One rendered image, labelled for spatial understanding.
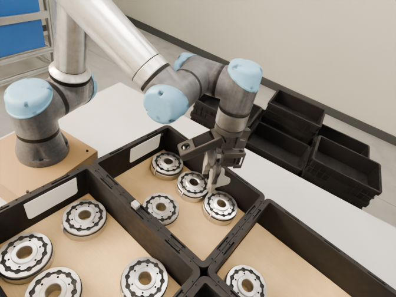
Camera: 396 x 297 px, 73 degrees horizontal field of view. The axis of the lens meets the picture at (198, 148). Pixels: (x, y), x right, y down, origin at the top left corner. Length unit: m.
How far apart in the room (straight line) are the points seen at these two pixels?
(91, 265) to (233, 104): 0.49
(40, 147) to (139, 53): 0.50
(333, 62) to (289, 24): 0.66
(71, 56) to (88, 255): 0.52
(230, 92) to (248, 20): 3.05
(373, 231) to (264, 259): 0.63
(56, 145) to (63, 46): 0.29
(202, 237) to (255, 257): 0.15
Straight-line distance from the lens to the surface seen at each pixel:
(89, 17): 0.55
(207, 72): 0.59
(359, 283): 0.85
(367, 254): 1.22
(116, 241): 0.73
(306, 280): 0.84
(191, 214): 0.80
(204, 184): 0.84
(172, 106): 0.47
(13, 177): 0.94
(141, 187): 0.83
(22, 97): 0.84
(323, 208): 1.24
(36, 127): 0.86
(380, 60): 3.50
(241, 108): 0.59
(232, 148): 0.69
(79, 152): 0.97
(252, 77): 0.57
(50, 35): 2.80
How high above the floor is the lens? 1.48
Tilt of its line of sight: 40 degrees down
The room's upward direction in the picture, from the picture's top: 17 degrees clockwise
